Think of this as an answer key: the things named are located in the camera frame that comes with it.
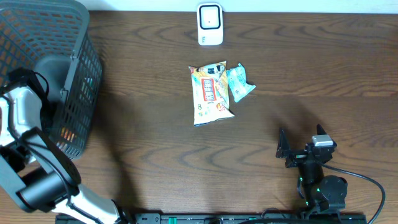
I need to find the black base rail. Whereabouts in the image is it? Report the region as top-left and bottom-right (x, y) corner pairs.
(134, 210), (367, 224)

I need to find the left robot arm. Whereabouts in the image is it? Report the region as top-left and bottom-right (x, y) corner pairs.
(1, 67), (135, 224)

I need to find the white barcode scanner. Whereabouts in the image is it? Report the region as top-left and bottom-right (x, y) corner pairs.
(197, 2), (224, 46)

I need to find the large yellow snack bag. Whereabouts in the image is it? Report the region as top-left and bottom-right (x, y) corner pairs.
(189, 61), (234, 126)

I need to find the light blue small packet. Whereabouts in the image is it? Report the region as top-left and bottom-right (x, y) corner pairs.
(226, 63), (256, 103)

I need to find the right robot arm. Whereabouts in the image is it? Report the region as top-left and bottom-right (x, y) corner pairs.
(275, 124), (348, 219)

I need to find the grey plastic mesh basket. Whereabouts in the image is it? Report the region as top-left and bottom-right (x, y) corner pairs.
(1, 0), (103, 159)

